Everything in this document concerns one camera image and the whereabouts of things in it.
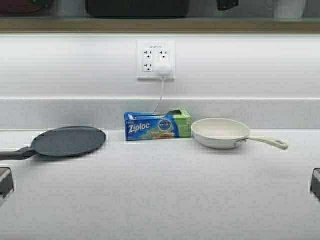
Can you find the black tray on shelf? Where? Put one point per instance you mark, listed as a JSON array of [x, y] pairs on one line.
[[137, 8]]

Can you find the wooden upper cabinet shelf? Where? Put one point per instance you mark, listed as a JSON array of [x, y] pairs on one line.
[[192, 25]]

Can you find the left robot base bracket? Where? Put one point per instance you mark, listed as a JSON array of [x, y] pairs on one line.
[[6, 184]]

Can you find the flat black crepe pan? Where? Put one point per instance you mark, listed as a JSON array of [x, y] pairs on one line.
[[66, 141]]

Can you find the white wall outlet plate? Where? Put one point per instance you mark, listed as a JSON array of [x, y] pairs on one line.
[[150, 53]]

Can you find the blue Ziploc bag box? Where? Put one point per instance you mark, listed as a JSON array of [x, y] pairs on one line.
[[173, 124]]

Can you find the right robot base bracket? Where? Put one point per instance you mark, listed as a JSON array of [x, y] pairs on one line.
[[315, 183]]

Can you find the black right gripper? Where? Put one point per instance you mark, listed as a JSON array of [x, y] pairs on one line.
[[224, 5]]

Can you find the dark red bowl on shelf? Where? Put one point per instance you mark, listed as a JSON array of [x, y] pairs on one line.
[[23, 7]]

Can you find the white frying pan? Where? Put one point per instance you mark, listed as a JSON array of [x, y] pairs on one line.
[[224, 134]]

